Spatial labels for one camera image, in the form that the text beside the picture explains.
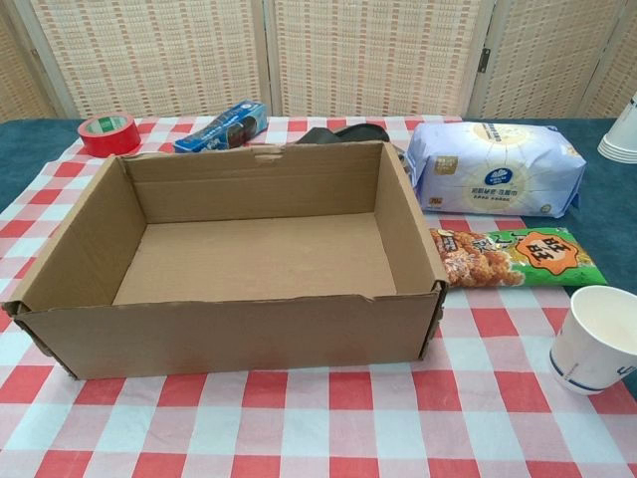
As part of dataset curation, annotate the long blue carton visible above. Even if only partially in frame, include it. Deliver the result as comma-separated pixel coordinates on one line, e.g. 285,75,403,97
173,101,269,154

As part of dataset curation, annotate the woven bamboo screen panel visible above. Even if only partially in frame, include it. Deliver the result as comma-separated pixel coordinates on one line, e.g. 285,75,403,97
9,0,273,120
470,0,623,120
263,0,492,120
579,0,637,120
0,0,66,122

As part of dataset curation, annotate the white paper cup blue band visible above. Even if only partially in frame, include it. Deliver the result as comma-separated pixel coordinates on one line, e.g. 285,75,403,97
548,285,637,396

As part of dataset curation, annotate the pale purple tissue pack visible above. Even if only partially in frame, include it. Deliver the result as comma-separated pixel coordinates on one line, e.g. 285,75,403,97
405,119,587,220

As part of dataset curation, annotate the red white checkered tablecloth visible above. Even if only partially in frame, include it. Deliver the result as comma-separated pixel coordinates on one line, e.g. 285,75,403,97
0,115,637,478

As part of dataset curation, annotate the brown cardboard box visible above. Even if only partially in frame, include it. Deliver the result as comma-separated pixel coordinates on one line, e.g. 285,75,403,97
1,140,450,382

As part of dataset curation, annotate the red tape roll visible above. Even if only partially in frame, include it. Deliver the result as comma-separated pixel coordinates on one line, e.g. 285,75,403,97
78,113,143,158

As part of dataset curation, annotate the stack of white paper cups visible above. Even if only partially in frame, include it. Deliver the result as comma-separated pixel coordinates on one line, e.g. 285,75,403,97
596,92,637,164

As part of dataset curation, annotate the green orange snack bag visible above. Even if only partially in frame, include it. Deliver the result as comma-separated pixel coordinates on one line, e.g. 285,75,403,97
428,226,609,291

